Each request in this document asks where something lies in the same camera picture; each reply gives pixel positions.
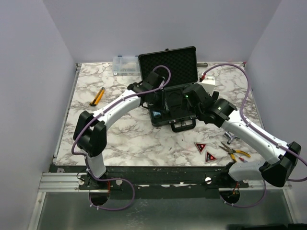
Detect light blue poker chip stack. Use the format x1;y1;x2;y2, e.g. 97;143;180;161
153;111;161;119

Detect triangular red black card box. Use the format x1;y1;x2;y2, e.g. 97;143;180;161
205;151;217;163
194;142;207;154

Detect black poker set case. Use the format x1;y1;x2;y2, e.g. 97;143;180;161
138;46;198;132

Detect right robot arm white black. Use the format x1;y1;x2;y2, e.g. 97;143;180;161
183;84;301;188

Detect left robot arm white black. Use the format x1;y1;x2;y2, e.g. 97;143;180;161
71;65;171;189

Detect dark metal cylinder rod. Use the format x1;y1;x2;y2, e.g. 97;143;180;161
197;62;208;68

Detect clear plastic organizer box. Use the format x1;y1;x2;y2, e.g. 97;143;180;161
112;56;140;76

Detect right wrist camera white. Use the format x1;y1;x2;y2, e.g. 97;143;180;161
198;76;216;95

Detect yellow handled pliers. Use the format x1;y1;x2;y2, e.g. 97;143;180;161
219;142;251;162

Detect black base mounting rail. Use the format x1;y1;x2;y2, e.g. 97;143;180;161
48;164;248;199

